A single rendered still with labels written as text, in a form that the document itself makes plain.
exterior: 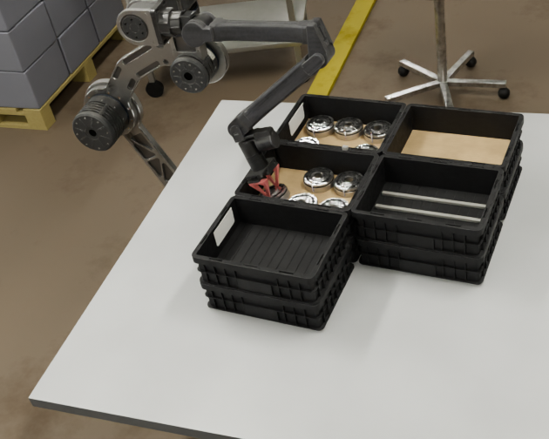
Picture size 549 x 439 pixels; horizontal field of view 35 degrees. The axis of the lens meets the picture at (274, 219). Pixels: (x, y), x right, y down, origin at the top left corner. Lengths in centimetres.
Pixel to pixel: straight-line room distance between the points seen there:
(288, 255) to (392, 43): 287
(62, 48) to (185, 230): 255
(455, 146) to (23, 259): 227
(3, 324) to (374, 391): 210
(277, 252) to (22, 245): 204
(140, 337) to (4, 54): 271
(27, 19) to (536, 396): 365
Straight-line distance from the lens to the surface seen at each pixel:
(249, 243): 272
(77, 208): 454
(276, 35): 253
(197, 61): 300
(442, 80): 472
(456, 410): 237
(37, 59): 520
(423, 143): 302
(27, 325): 400
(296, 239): 270
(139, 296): 285
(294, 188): 290
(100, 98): 339
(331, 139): 310
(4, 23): 498
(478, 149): 298
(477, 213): 272
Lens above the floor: 260
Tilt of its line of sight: 39 degrees down
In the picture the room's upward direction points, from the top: 12 degrees counter-clockwise
